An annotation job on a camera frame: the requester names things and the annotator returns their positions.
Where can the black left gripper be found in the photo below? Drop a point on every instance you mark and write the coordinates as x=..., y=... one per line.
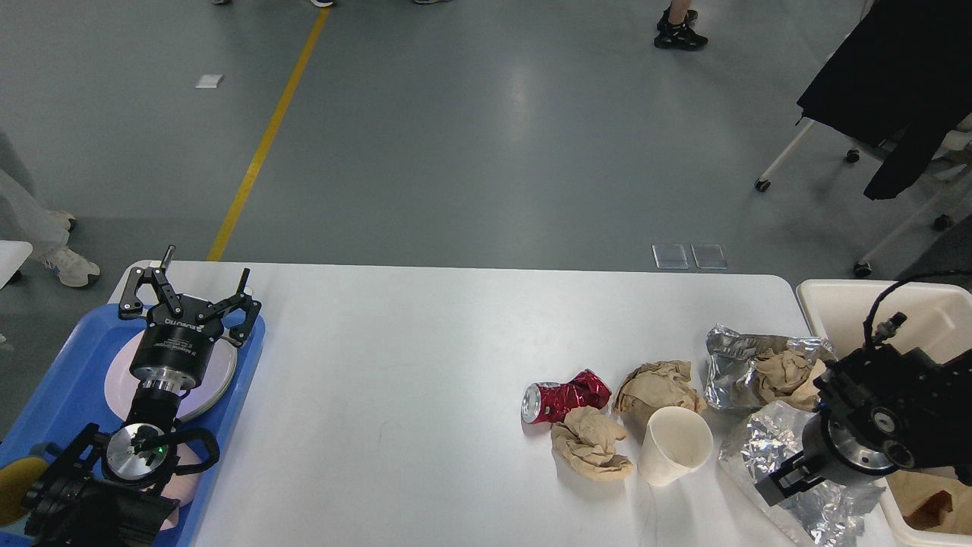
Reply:
x=175, y=355

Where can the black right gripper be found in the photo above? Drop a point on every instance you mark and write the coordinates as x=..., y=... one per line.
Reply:
x=830, y=453

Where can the foil wrapper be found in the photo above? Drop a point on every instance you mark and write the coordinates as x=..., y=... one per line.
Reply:
x=731, y=377
x=828, y=514

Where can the pink plate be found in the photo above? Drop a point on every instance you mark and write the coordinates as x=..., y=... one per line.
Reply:
x=120, y=386

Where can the large brown paper bag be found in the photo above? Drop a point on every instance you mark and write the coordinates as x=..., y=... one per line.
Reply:
x=930, y=503

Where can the pink mug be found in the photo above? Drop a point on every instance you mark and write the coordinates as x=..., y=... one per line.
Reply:
x=181, y=488

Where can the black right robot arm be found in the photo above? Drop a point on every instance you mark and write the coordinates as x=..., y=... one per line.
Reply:
x=881, y=411

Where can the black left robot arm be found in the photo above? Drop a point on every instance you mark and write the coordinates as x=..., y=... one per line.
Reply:
x=132, y=416

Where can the crumpled paper in foil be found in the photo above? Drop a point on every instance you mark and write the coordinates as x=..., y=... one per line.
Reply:
x=789, y=377

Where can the white paper cup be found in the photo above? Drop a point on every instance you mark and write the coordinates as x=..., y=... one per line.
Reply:
x=677, y=442

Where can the blue plastic tray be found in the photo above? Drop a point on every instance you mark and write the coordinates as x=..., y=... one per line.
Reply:
x=71, y=395

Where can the crumpled brown paper ball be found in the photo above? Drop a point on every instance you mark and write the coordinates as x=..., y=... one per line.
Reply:
x=653, y=386

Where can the white side table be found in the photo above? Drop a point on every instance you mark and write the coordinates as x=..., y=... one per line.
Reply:
x=13, y=254

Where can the person in grey trousers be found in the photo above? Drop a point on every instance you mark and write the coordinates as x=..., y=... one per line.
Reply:
x=25, y=217

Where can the beige plastic bin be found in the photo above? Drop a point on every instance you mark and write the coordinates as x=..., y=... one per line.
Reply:
x=939, y=322

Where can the crumpled tan napkin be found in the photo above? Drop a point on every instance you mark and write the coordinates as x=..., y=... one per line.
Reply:
x=586, y=439

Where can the teal and yellow mug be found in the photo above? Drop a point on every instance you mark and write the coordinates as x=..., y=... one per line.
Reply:
x=18, y=477

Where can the crushed red soda can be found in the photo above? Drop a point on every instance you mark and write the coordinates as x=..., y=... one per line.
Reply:
x=550, y=402

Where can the person with black sneakers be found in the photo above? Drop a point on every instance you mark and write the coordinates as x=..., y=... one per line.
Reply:
x=675, y=28

